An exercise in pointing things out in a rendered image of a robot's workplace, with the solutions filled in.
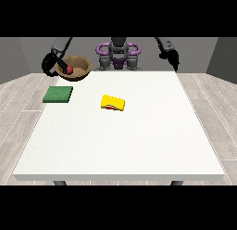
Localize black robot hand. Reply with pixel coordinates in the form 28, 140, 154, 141
158, 49, 181, 73
41, 52, 70, 78

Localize green square pad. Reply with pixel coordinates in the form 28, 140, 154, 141
42, 85, 74, 104

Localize yellow cup with melon print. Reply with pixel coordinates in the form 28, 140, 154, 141
100, 94, 126, 112

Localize brown wooden bowl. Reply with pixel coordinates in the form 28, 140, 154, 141
55, 55, 93, 83

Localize grey robot trunk purple rings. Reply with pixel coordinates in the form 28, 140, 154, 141
94, 37, 143, 72

